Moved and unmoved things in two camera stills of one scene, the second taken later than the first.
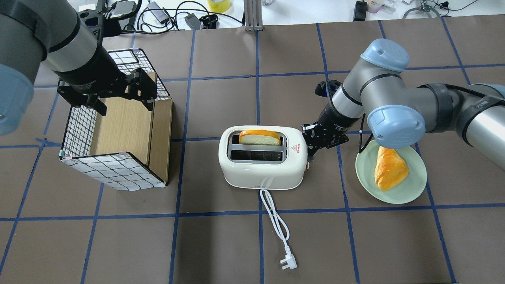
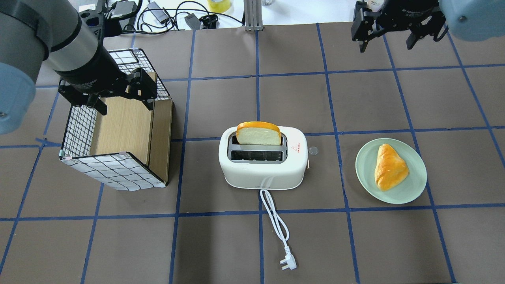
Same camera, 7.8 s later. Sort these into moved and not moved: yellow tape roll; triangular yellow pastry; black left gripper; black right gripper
Moved: black right gripper
Not moved: triangular yellow pastry; black left gripper; yellow tape roll
